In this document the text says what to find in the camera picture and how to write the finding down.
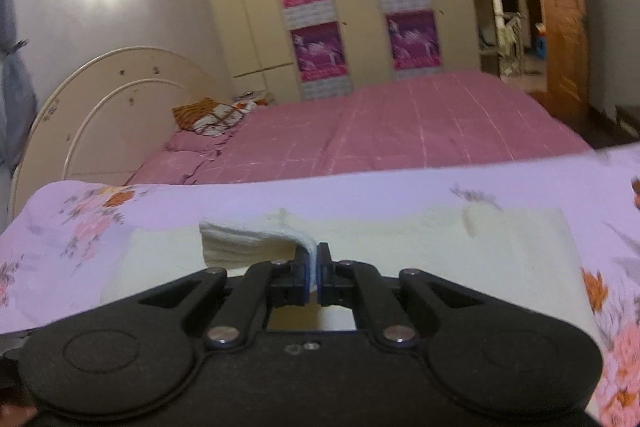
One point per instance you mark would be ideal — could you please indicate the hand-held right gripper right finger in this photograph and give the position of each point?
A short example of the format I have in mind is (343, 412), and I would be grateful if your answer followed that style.
(324, 277)

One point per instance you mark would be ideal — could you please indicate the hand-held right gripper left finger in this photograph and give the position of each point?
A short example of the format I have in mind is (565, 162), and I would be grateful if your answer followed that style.
(300, 277)

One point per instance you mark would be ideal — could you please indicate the cream knitted garment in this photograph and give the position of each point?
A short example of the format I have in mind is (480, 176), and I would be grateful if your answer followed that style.
(450, 247)

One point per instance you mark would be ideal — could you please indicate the lilac floral bedsheet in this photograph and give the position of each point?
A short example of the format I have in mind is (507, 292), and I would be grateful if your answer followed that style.
(165, 212)

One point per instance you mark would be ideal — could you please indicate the pink checked bed cover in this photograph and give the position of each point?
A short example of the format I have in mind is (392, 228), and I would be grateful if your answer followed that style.
(400, 127)

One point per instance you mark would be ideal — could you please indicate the orange patterned pillow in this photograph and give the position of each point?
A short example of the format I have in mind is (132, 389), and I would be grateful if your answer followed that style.
(210, 117)

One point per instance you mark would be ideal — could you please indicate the cream rounded headboard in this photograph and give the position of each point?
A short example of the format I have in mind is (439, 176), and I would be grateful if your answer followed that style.
(110, 107)

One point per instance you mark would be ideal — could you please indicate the metal drying rack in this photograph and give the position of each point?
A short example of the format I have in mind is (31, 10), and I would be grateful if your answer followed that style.
(511, 47)

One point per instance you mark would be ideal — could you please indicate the blue plastic stool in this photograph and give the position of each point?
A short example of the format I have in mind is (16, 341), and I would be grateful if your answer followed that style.
(543, 47)

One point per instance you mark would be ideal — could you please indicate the grey curtain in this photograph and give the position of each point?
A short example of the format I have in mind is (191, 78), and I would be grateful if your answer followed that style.
(15, 97)

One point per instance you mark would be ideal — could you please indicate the wooden door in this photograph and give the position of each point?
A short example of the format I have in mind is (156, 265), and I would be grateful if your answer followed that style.
(562, 27)

